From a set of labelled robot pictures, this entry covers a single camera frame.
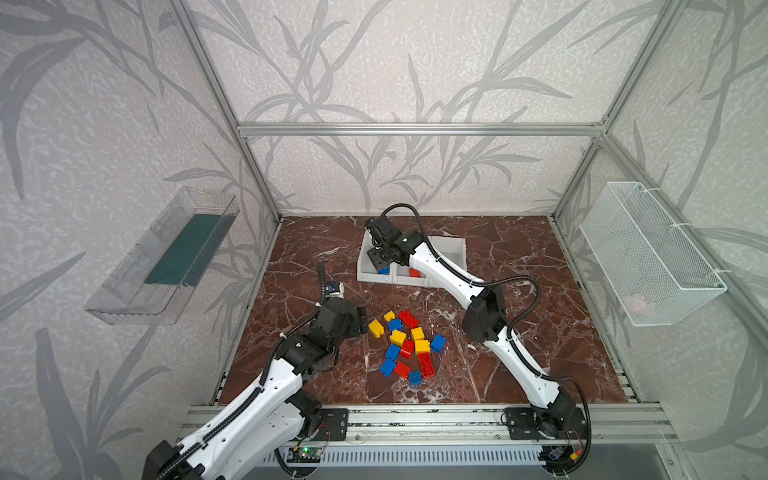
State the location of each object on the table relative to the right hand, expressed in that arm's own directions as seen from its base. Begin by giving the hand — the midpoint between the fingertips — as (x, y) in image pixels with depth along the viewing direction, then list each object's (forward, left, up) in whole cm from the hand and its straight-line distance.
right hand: (382, 244), depth 97 cm
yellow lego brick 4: (-28, -5, -10) cm, 30 cm away
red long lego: (-22, -9, -10) cm, 26 cm away
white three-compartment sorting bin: (+7, -25, -12) cm, 29 cm away
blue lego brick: (-6, -1, -7) cm, 9 cm away
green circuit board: (-56, +17, -12) cm, 59 cm away
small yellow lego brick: (-20, -3, -11) cm, 23 cm away
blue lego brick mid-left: (-31, -4, -10) cm, 33 cm away
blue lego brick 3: (-35, -3, -11) cm, 37 cm away
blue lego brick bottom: (-39, -10, -10) cm, 41 cm away
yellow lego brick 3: (-30, -13, -10) cm, 34 cm away
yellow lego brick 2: (-27, -11, -8) cm, 30 cm away
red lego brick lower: (-36, -7, -11) cm, 38 cm away
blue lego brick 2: (-30, -17, -9) cm, 35 cm away
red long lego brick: (-35, -13, -10) cm, 39 cm away
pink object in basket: (-26, -65, +9) cm, 70 cm away
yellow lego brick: (-25, +1, -9) cm, 27 cm away
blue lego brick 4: (-23, -5, -11) cm, 26 cm away
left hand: (-23, +5, +2) cm, 23 cm away
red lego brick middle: (-31, -8, -10) cm, 33 cm away
